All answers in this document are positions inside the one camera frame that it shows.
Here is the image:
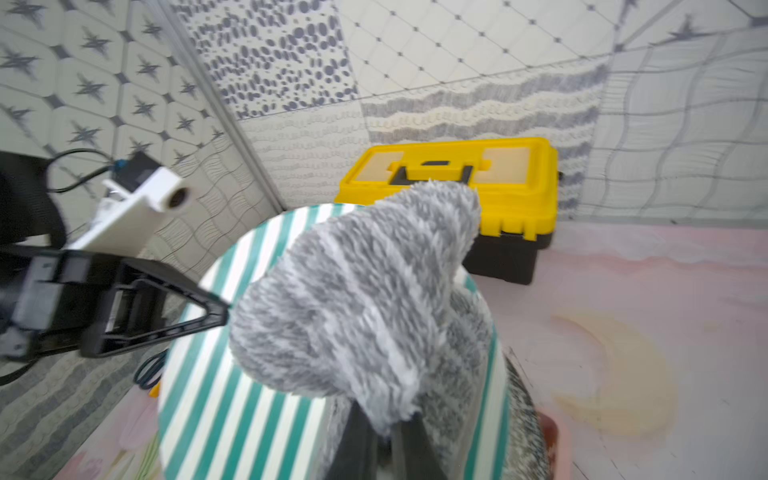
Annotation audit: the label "speckled grey ceramic plate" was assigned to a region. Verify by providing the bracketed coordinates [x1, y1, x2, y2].
[502, 357, 552, 480]

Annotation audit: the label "green white striped plate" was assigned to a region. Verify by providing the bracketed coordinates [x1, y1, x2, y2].
[159, 204, 508, 479]

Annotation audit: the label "grey fluffy cloth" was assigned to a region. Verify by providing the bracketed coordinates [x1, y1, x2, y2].
[229, 181, 490, 479]

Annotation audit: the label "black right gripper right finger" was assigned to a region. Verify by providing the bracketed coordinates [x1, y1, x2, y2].
[391, 416, 447, 480]

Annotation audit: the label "pink perforated plastic basket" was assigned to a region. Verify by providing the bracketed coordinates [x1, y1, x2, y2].
[537, 409, 572, 480]

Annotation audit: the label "yellow and black toolbox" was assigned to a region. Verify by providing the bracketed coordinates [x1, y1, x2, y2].
[333, 137, 560, 286]

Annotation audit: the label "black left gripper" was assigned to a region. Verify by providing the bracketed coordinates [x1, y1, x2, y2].
[1, 246, 229, 360]

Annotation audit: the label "yellow handled pliers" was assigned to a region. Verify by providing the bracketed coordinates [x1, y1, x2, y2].
[133, 349, 168, 398]

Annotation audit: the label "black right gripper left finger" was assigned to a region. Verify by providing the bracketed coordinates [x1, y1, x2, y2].
[338, 402, 378, 480]

